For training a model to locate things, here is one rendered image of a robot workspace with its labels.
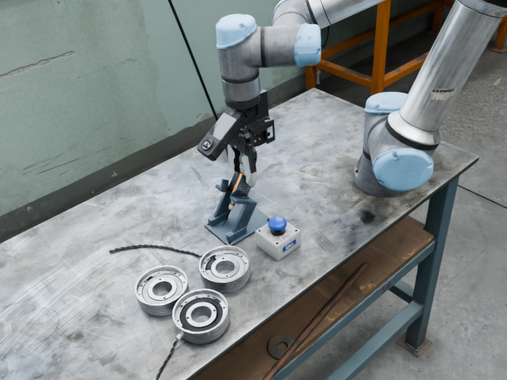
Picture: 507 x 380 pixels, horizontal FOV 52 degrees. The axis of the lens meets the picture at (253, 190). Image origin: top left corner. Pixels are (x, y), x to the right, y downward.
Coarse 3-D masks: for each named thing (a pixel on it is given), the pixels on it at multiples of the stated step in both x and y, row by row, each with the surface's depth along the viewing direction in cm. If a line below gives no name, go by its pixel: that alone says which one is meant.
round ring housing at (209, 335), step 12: (180, 300) 99; (192, 312) 98; (204, 312) 100; (216, 312) 97; (228, 312) 96; (180, 324) 95; (192, 324) 95; (204, 324) 95; (192, 336) 93; (204, 336) 93; (216, 336) 94
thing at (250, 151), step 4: (248, 144) 106; (252, 144) 105; (248, 148) 105; (252, 148) 106; (244, 152) 108; (248, 152) 106; (252, 152) 106; (256, 152) 107; (248, 156) 107; (252, 156) 106; (256, 156) 107; (248, 160) 108; (252, 160) 107; (256, 160) 107; (252, 164) 107; (252, 168) 108; (256, 168) 110; (252, 172) 109
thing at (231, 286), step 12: (216, 252) 110; (228, 252) 110; (240, 252) 109; (204, 264) 107; (216, 264) 107; (228, 264) 108; (204, 276) 103; (216, 276) 104; (228, 276) 104; (240, 276) 102; (216, 288) 103; (228, 288) 102; (240, 288) 105
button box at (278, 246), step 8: (288, 224) 113; (256, 232) 112; (264, 232) 111; (272, 232) 110; (280, 232) 110; (288, 232) 111; (296, 232) 111; (256, 240) 114; (264, 240) 110; (272, 240) 109; (280, 240) 109; (288, 240) 109; (296, 240) 111; (264, 248) 112; (272, 248) 109; (280, 248) 109; (288, 248) 111; (296, 248) 113; (272, 256) 111; (280, 256) 110
